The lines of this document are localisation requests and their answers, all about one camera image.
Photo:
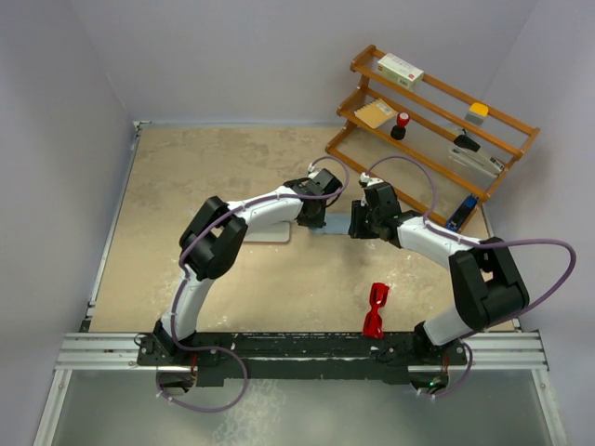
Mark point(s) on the yellow grey sponge block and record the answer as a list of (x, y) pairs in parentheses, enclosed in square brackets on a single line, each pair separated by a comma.
[(477, 113)]

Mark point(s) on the red black stamp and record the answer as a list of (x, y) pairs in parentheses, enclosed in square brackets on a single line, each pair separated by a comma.
[(398, 132)]

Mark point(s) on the blue stapler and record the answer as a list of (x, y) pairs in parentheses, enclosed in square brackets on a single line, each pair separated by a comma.
[(457, 220)]

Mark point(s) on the red sunglasses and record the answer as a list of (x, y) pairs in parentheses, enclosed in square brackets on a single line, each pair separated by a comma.
[(377, 300)]

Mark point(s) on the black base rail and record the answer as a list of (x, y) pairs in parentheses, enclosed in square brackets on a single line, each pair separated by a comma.
[(395, 359)]

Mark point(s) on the blue cleaning cloth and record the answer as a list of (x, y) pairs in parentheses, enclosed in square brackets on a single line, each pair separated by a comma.
[(334, 224)]

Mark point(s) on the white green box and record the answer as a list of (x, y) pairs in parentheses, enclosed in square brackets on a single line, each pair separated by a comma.
[(399, 71)]

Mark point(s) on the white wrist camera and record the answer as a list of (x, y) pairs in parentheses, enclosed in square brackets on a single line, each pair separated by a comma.
[(365, 180), (312, 171)]

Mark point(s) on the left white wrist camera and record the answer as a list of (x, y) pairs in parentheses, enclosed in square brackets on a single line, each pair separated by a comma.
[(312, 171)]

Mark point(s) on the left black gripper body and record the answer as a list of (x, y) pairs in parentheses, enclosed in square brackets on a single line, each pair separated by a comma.
[(318, 219)]

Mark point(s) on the black stapler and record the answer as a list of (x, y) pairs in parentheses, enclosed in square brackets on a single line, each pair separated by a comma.
[(463, 141)]

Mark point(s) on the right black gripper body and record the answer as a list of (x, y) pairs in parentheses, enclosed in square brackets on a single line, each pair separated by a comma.
[(376, 219)]

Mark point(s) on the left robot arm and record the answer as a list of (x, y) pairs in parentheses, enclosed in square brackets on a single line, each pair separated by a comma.
[(212, 241)]

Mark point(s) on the pink glasses case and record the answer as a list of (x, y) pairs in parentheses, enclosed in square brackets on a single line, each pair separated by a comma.
[(275, 233)]

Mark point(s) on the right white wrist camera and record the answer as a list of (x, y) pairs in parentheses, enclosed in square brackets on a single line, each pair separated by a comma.
[(365, 180)]

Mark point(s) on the wooden three-tier shelf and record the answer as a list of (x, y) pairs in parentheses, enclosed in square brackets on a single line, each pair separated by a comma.
[(418, 167)]

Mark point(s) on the brown envelope packet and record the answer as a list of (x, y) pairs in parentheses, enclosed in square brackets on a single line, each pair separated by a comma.
[(375, 113)]

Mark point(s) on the aluminium frame rail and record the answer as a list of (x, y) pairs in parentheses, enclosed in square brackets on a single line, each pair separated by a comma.
[(508, 351)]

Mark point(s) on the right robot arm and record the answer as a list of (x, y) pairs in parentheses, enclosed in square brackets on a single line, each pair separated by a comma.
[(486, 284)]

